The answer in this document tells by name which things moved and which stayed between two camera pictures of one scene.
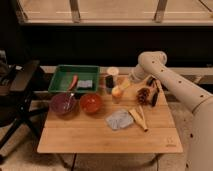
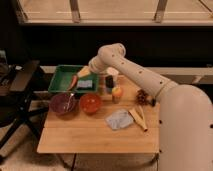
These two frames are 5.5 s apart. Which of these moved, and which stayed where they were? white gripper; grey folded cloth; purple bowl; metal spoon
Moved: white gripper
Stayed: purple bowl; metal spoon; grey folded cloth
